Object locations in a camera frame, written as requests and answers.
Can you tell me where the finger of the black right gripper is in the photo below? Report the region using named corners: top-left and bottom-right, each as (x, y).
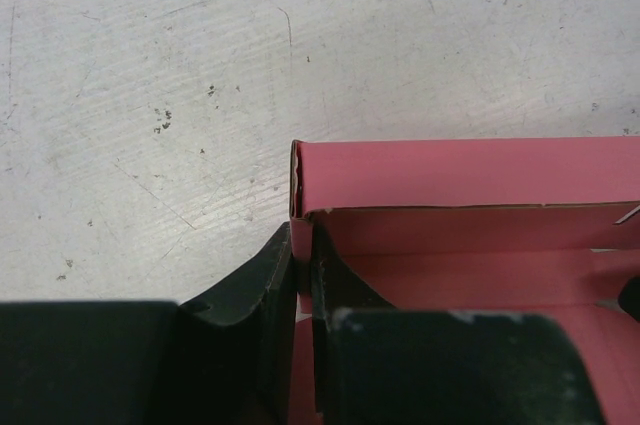
top-left (617, 277), bottom-right (640, 320)

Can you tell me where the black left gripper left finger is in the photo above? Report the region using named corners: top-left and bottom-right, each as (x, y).
top-left (1, 225), bottom-right (296, 424)

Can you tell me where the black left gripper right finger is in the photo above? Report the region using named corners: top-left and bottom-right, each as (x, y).
top-left (310, 232), bottom-right (605, 424)

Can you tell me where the pink cardboard box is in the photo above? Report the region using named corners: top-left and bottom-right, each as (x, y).
top-left (290, 137), bottom-right (639, 424)

